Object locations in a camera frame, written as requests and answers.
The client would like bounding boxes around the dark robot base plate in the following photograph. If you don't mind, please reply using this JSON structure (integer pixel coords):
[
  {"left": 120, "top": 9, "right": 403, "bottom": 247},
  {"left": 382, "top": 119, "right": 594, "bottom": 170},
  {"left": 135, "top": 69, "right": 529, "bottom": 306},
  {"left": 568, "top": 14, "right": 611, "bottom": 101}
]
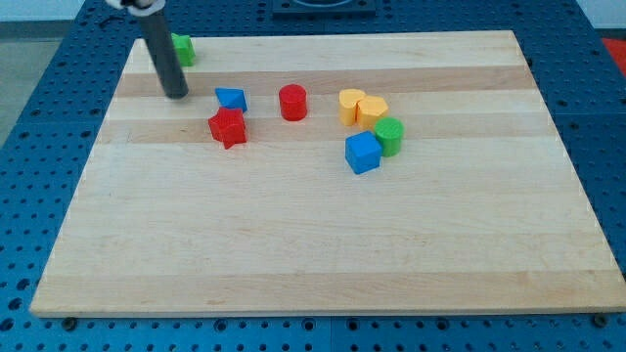
[{"left": 270, "top": 0, "right": 377, "bottom": 18}]

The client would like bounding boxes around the light wooden board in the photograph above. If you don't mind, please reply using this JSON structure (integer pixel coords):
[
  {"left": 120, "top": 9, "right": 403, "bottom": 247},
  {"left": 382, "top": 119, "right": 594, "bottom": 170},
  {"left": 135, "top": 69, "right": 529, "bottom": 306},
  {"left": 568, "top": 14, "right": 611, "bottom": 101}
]
[{"left": 30, "top": 30, "right": 625, "bottom": 318}]

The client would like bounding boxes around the white rod mount collar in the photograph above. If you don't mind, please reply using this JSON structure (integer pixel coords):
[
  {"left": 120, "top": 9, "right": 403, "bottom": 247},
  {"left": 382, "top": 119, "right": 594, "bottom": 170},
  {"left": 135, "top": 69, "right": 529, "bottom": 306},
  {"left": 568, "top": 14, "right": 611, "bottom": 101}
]
[{"left": 105, "top": 0, "right": 166, "bottom": 17}]

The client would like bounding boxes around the red object at edge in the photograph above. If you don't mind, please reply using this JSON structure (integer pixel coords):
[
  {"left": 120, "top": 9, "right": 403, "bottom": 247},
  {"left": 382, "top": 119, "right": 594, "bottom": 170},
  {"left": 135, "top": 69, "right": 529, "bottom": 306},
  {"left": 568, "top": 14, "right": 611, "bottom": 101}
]
[{"left": 603, "top": 38, "right": 626, "bottom": 75}]

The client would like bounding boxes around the red star block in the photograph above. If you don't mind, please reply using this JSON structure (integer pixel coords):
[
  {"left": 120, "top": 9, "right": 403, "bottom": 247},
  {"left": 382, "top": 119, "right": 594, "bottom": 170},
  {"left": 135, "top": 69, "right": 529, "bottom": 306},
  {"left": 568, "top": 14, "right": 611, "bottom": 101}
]
[{"left": 207, "top": 107, "right": 247, "bottom": 150}]

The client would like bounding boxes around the yellow heart block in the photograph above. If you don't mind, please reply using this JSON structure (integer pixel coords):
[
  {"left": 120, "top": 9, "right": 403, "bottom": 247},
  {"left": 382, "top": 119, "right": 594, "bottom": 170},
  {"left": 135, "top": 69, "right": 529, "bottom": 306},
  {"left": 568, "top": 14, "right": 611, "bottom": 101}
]
[{"left": 338, "top": 88, "right": 366, "bottom": 126}]

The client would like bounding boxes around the red cylinder block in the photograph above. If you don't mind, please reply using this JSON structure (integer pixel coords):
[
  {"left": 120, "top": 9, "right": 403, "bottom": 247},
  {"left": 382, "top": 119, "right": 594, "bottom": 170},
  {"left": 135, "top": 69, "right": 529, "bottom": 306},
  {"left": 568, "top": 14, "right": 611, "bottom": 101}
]
[{"left": 279, "top": 84, "right": 308, "bottom": 121}]

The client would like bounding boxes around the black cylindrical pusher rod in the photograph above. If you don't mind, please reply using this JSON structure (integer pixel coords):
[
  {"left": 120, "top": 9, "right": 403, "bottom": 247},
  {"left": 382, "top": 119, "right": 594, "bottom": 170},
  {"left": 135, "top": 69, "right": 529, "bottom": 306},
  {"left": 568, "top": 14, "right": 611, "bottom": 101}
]
[{"left": 138, "top": 9, "right": 189, "bottom": 100}]

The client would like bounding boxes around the green cylinder block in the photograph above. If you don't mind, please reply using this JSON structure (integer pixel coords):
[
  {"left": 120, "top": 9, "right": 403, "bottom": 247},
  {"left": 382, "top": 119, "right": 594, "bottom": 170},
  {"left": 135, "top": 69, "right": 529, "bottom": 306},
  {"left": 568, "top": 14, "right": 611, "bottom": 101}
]
[{"left": 374, "top": 117, "right": 404, "bottom": 157}]

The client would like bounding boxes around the green star block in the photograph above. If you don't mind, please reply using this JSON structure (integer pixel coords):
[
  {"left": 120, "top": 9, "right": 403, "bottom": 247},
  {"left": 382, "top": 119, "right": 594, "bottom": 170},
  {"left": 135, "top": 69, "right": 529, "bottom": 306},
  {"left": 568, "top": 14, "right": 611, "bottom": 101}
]
[{"left": 171, "top": 33, "right": 196, "bottom": 66}]

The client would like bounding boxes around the blue triangle block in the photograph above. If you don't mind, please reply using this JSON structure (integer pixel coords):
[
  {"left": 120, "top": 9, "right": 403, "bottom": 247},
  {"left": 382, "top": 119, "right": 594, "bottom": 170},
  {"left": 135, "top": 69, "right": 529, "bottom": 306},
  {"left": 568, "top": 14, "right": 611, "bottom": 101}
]
[{"left": 215, "top": 87, "right": 247, "bottom": 112}]

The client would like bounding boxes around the yellow pentagon block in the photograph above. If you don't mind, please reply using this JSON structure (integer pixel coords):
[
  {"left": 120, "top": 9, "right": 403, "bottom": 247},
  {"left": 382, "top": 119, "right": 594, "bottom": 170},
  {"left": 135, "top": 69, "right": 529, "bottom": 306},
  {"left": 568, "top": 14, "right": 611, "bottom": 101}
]
[{"left": 356, "top": 95, "right": 389, "bottom": 130}]

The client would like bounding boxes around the blue cube block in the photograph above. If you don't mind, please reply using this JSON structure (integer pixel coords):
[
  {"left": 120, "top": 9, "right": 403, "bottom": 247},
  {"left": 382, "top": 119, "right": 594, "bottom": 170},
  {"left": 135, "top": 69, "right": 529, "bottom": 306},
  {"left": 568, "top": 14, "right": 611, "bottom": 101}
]
[{"left": 344, "top": 131, "right": 382, "bottom": 174}]

